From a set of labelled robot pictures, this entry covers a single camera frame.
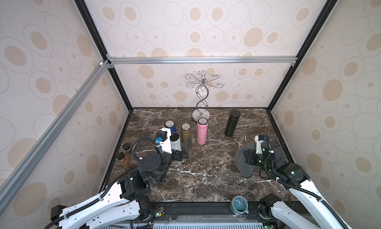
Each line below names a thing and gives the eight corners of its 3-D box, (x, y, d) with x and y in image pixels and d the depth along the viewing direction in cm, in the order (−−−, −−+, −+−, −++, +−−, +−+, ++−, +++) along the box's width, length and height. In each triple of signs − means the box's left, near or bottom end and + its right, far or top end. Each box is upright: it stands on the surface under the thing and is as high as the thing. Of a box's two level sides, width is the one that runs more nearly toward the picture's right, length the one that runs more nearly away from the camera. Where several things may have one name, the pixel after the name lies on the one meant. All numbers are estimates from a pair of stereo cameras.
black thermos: (225, 137, 104) (231, 117, 88) (223, 129, 109) (229, 109, 92) (234, 137, 104) (242, 117, 88) (232, 129, 109) (239, 109, 92)
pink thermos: (197, 144, 100) (198, 125, 84) (197, 137, 104) (197, 117, 88) (206, 144, 100) (208, 125, 84) (205, 137, 104) (208, 117, 88)
